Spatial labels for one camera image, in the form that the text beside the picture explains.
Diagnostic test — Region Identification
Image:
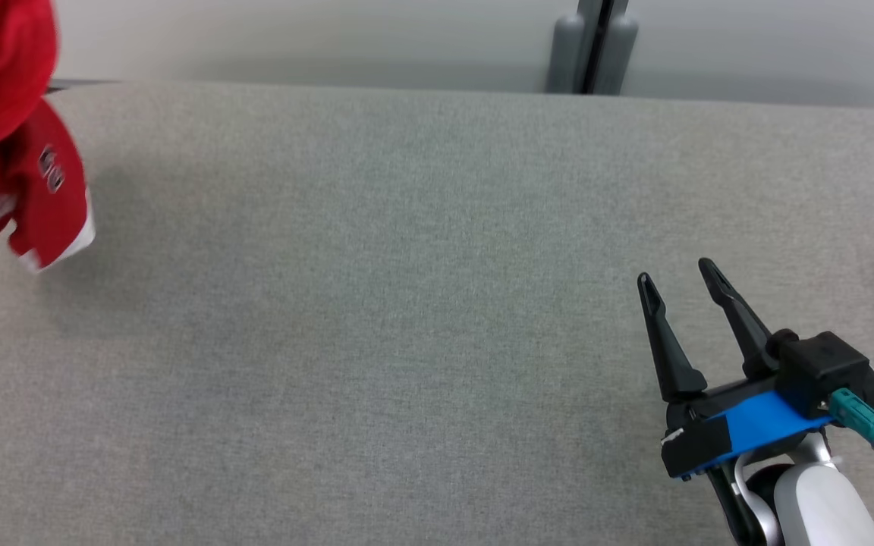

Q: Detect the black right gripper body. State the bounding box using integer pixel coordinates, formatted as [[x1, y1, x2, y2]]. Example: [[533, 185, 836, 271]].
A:
[[661, 374, 788, 480]]

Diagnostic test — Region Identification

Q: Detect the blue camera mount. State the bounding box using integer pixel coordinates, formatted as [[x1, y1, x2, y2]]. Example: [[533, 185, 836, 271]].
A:
[[680, 389, 836, 480]]

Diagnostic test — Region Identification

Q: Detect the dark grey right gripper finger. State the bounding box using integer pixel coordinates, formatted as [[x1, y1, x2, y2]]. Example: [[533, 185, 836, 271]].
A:
[[637, 273, 709, 403], [698, 258, 780, 378]]

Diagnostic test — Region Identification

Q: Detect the grey partition post with slot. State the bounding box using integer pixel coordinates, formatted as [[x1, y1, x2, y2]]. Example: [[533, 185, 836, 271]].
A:
[[545, 0, 640, 96]]

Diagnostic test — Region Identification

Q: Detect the teal cable connector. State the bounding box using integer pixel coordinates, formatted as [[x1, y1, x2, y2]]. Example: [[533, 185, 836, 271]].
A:
[[830, 388, 874, 462]]

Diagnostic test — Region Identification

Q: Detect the red garment with small logo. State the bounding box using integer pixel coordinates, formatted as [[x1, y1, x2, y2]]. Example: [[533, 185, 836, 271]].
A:
[[0, 0, 96, 272]]

